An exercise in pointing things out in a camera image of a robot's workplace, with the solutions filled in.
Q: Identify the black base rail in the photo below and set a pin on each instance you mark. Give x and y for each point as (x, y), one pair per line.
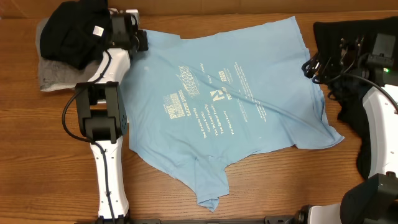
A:
(266, 220)

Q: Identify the black garment at right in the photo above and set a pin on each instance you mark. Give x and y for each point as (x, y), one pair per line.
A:
(368, 97)

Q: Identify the black folded garment on stack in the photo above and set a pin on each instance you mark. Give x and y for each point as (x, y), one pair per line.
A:
(76, 32)

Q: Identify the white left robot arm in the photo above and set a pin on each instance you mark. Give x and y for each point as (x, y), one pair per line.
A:
(102, 115)

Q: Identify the light blue printed t-shirt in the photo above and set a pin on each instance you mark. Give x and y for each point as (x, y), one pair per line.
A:
(196, 106)

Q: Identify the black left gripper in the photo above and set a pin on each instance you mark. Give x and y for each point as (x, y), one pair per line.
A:
(143, 44)

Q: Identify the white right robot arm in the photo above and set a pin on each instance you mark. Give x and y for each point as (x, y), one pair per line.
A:
(372, 201)

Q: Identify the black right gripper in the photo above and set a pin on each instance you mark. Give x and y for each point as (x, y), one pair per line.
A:
(328, 63)

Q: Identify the grey folded shorts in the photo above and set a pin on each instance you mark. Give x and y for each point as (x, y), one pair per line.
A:
(54, 75)

